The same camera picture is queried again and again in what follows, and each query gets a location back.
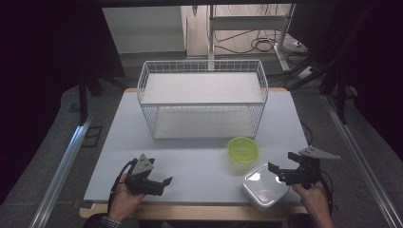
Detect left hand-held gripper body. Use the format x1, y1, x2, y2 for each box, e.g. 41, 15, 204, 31
125, 153, 165, 197

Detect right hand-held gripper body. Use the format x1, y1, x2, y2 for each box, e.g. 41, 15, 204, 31
284, 145, 341, 190

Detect white lidded plastic container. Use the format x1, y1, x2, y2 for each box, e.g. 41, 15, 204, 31
241, 162, 291, 212

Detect green translucent plastic bowl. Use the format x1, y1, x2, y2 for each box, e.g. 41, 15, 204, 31
226, 136, 260, 165

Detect white wire shelf rack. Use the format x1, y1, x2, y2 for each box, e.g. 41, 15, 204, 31
137, 59, 269, 141

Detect person's right hand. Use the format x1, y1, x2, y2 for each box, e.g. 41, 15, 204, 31
292, 181, 331, 219

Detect person's left hand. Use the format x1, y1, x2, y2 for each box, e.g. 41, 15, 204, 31
108, 174, 146, 220

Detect black metal stand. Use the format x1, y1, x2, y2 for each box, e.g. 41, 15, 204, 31
76, 61, 128, 125
318, 61, 360, 125

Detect white power strip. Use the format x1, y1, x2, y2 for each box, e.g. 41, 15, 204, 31
297, 66, 318, 81

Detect light grey panel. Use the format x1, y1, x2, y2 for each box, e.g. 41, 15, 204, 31
102, 6, 187, 54

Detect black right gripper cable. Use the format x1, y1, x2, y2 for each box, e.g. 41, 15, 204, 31
317, 170, 336, 217

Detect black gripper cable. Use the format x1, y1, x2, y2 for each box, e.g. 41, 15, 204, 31
107, 159, 139, 214
317, 170, 336, 217

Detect black cable beside table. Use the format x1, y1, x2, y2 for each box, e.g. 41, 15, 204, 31
299, 120, 315, 146

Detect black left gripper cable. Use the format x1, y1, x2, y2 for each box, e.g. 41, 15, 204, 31
107, 159, 139, 214

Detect aluminium floor rail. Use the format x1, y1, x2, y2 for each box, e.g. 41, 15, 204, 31
320, 94, 403, 228
29, 113, 95, 228

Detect black floor cables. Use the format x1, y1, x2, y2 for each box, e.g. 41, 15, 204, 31
213, 28, 288, 55

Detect white metal desk frame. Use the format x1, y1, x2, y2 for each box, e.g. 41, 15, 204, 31
207, 3, 297, 72

